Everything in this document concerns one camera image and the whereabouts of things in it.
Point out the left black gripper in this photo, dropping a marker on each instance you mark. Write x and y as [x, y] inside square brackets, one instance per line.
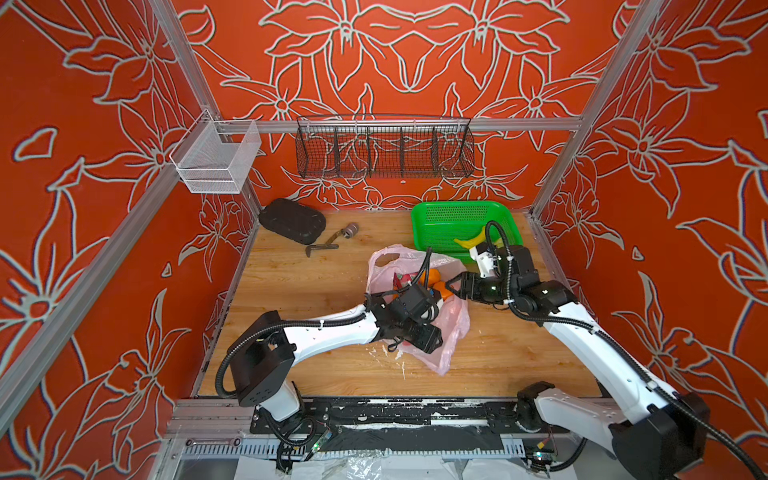
[429, 338]

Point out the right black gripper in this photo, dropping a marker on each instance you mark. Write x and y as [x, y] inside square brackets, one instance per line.
[464, 287]

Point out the orange fruit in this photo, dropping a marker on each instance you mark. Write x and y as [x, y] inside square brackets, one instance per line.
[431, 277]
[441, 288]

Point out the pink plastic bag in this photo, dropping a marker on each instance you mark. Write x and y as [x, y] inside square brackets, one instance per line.
[453, 319]

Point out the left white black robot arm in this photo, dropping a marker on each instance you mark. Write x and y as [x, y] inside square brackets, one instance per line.
[255, 367]

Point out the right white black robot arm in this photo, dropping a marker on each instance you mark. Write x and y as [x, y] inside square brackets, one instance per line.
[654, 431]

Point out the red green dragon fruit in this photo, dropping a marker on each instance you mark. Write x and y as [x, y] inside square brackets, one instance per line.
[402, 280]

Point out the yellow banana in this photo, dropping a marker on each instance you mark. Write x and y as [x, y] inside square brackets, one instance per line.
[478, 242]

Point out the green plastic basket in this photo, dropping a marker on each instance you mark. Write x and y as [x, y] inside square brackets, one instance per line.
[439, 224]

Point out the metal hand tool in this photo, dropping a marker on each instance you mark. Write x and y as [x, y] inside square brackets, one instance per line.
[348, 232]

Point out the black oval tray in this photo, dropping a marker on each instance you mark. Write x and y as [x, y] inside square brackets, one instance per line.
[292, 220]

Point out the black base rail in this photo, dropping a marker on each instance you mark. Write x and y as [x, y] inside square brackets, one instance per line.
[409, 424]

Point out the black wire wall basket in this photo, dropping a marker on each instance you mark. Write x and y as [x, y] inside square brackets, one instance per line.
[384, 146]

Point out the white wire wall basket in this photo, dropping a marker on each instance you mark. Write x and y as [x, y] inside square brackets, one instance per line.
[216, 156]

